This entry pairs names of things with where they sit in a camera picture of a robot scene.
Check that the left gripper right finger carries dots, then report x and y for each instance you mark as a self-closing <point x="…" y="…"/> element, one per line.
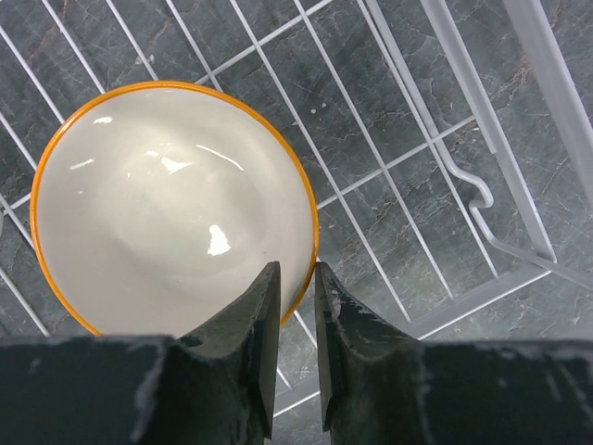
<point x="359" y="354"/>

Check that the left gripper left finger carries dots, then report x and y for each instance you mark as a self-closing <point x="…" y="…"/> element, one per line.
<point x="237" y="351"/>

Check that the white wire dish rack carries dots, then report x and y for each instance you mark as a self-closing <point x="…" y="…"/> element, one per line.
<point x="448" y="199"/>

